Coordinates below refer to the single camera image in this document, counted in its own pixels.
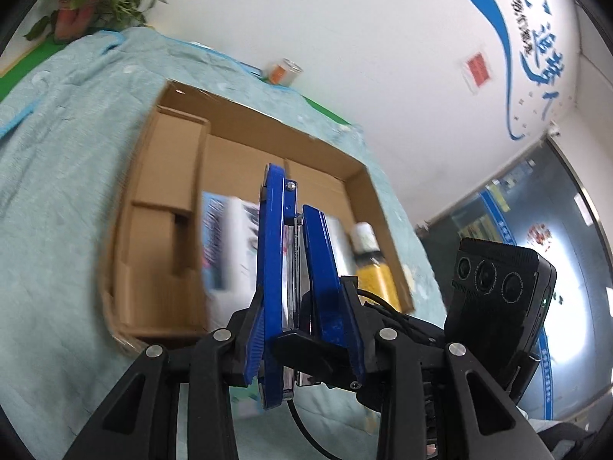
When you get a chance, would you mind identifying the clear bottle with yellow label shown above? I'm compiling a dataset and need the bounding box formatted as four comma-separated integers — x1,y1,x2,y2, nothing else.
351,222,402,313

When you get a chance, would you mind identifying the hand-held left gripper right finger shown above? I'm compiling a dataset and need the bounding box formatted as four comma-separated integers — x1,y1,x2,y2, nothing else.
330,275,542,460

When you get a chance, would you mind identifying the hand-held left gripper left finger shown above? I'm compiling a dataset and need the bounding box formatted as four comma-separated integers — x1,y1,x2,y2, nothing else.
62,291,265,460

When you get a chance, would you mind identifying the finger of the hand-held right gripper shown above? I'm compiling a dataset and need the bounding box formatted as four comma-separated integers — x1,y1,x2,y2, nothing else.
359,299,446,346
275,330,331,386

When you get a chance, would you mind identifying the small orange can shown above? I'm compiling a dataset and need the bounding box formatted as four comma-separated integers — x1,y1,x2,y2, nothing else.
266,57,306,85

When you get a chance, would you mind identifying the colourful printed box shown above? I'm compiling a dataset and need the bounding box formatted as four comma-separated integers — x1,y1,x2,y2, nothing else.
200,192,263,327

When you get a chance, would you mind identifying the silver metal can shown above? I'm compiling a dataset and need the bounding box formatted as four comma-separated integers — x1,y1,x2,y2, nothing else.
326,215,356,279

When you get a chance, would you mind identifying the glass door with posters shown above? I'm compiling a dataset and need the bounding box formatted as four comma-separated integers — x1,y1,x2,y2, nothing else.
414,136,613,442

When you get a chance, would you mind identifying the black cable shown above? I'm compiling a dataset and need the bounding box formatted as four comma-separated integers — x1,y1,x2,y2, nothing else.
286,390,338,460
359,290,398,314

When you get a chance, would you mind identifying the brown cardboard box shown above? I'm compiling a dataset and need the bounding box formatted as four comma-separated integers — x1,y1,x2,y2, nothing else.
98,79,416,358

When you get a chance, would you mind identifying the blue wall lettering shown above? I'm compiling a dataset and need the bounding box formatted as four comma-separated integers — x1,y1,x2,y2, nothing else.
447,0,575,142

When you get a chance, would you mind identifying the red wall sticker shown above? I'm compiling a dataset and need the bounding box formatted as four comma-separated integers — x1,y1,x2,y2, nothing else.
460,49,495,94

